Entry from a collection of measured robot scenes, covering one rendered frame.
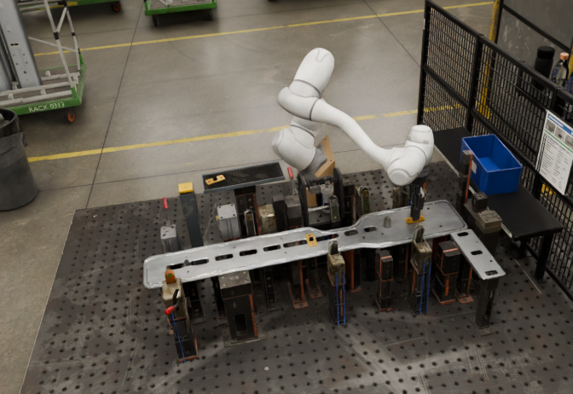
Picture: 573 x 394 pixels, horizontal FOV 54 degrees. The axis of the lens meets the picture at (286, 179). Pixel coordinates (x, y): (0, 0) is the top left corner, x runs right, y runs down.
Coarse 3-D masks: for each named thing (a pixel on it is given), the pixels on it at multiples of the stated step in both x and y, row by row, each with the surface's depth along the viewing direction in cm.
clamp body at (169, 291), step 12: (168, 288) 214; (180, 288) 214; (168, 300) 211; (180, 300) 212; (180, 312) 215; (180, 324) 220; (180, 336) 224; (192, 336) 227; (180, 348) 227; (192, 348) 228; (180, 360) 229
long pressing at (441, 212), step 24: (384, 216) 251; (408, 216) 250; (432, 216) 248; (456, 216) 247; (240, 240) 243; (264, 240) 243; (288, 240) 242; (360, 240) 238; (384, 240) 237; (408, 240) 237; (144, 264) 236; (168, 264) 235; (216, 264) 233; (240, 264) 231; (264, 264) 231
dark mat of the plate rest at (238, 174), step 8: (248, 168) 262; (256, 168) 261; (264, 168) 261; (272, 168) 260; (280, 168) 260; (208, 176) 259; (216, 176) 258; (224, 176) 258; (232, 176) 257; (240, 176) 257; (248, 176) 256; (256, 176) 256; (264, 176) 255; (272, 176) 255; (280, 176) 255; (216, 184) 253; (224, 184) 252; (232, 184) 252
